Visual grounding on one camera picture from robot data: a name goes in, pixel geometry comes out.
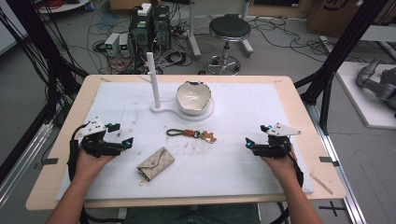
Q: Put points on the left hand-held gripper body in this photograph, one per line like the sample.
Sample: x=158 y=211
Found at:
x=95 y=141

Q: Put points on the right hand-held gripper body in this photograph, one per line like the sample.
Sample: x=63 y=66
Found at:
x=275 y=144

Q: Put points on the person's left hand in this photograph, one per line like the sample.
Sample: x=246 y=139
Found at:
x=91 y=163

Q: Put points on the person's right hand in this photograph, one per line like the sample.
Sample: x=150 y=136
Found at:
x=281 y=166

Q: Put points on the beige key pouch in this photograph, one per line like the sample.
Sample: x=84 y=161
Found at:
x=155 y=164

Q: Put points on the white foam mat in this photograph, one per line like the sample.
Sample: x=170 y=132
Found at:
x=218 y=168

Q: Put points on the light wooden table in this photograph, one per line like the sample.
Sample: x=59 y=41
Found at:
x=323 y=146

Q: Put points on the black tape strip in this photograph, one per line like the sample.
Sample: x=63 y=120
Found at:
x=328 y=160
x=50 y=161

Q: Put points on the white stand with pole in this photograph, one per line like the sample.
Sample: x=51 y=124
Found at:
x=154 y=84

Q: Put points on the thin wooden stick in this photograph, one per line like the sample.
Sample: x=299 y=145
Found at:
x=321 y=184

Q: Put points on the white eggshell-shaped bowl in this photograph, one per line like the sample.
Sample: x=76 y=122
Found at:
x=193 y=98

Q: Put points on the grey power supply unit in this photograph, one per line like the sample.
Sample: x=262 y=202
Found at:
x=124 y=45
x=112 y=43

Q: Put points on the black tape cross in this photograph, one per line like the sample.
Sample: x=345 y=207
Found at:
x=332 y=207

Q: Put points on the white platform board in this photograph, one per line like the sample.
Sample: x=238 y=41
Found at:
x=358 y=102

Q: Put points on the black computer tower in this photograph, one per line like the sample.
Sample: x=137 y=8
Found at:
x=140 y=34
x=161 y=26

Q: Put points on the black round stool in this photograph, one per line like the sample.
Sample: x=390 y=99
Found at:
x=229 y=28

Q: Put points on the white metal table legs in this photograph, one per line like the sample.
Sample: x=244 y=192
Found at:
x=193 y=40

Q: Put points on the white box on computer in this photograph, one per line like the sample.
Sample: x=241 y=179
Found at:
x=144 y=9

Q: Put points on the brown cardboard box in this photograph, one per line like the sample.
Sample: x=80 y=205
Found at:
x=330 y=15

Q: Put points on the aluminium rail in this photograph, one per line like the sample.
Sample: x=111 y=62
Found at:
x=25 y=161
x=339 y=174

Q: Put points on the black metal frame post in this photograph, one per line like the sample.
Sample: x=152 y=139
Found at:
x=342 y=46
x=34 y=37

